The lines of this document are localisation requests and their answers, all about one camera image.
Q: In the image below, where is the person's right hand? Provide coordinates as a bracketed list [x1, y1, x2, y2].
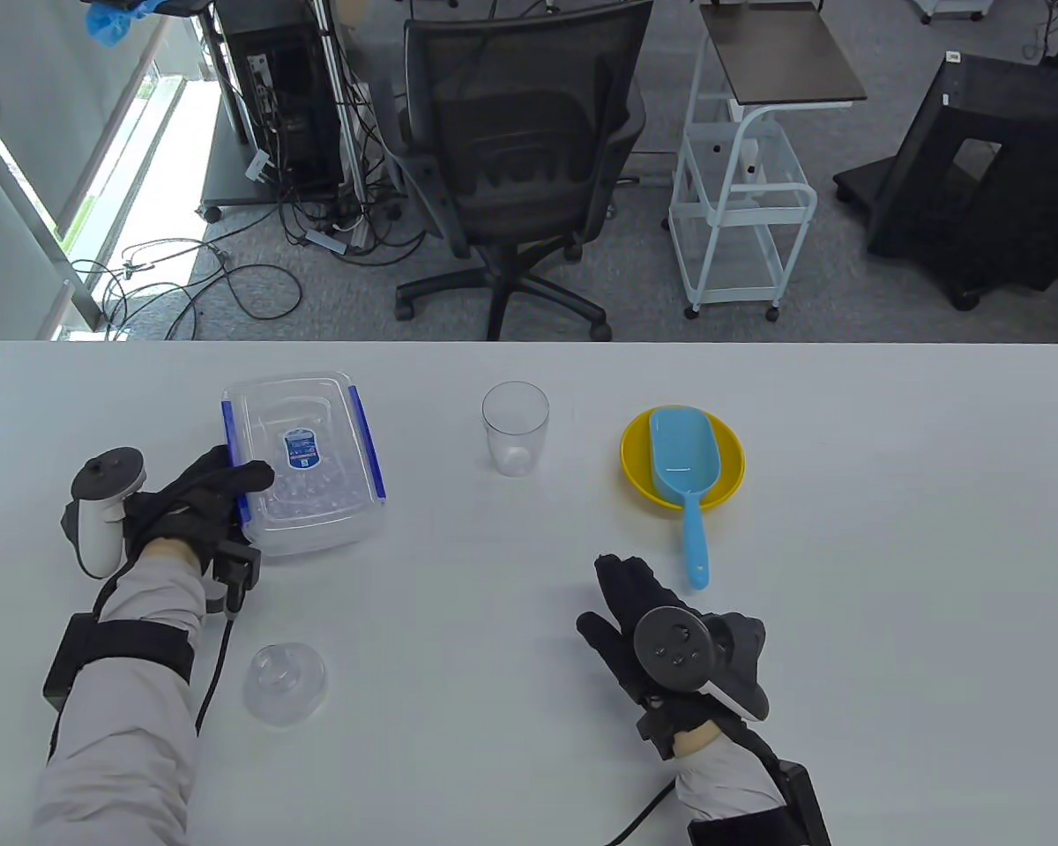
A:
[577, 553, 743, 746]

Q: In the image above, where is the person's left hand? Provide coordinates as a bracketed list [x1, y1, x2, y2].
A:
[122, 445, 276, 574]

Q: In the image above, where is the pile of clear ice cubes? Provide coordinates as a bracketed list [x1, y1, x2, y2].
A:
[251, 414, 376, 534]

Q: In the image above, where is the clear container with blue clips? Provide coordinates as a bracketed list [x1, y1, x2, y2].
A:
[221, 371, 387, 558]

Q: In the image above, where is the light blue plastic scoop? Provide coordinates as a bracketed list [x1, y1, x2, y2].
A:
[649, 406, 722, 590]

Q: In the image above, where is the clear plastic shaker cup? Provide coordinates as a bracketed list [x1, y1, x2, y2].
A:
[482, 381, 550, 478]

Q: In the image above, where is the clear domed shaker lid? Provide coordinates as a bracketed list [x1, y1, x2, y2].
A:
[243, 642, 328, 727]

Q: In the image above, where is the person's left forearm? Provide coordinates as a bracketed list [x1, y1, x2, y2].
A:
[31, 542, 208, 846]

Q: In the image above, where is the person's right forearm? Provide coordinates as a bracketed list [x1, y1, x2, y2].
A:
[670, 718, 790, 846]

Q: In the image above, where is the black and white controller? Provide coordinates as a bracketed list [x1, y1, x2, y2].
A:
[632, 606, 771, 724]
[60, 447, 148, 580]

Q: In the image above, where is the black armband battery pack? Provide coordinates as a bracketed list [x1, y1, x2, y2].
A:
[686, 760, 834, 846]
[42, 614, 197, 711]

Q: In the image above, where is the yellow plastic bowl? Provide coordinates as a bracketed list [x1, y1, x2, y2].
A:
[620, 405, 747, 512]

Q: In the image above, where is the grey wheeled platform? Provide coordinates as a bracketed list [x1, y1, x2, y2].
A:
[196, 84, 406, 224]

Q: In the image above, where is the black computer tower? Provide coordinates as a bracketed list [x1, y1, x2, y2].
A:
[214, 0, 346, 193]

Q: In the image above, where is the black mesh office chair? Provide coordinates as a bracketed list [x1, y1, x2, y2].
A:
[394, 0, 652, 343]

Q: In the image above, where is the blue plastic cloth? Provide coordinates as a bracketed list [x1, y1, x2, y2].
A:
[86, 0, 164, 48]

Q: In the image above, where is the white cart with brown top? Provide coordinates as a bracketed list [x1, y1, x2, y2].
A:
[667, 0, 869, 322]

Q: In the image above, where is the black rolling stand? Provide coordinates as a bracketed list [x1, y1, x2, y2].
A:
[832, 51, 1058, 312]

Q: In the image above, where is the small white cart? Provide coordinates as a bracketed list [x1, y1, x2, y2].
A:
[913, 0, 994, 25]

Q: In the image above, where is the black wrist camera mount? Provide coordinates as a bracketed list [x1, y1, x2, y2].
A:
[207, 539, 263, 615]
[635, 692, 682, 761]

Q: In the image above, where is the black cable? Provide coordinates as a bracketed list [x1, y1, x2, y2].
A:
[604, 784, 675, 846]
[194, 612, 235, 737]

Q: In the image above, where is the tangle of black floor cables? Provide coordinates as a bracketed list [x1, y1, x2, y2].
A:
[69, 236, 305, 343]

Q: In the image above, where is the bundle of black computer cables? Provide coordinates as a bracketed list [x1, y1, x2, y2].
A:
[269, 88, 428, 265]

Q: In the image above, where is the silver aluminium frame post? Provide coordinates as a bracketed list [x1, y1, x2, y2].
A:
[310, 0, 369, 208]

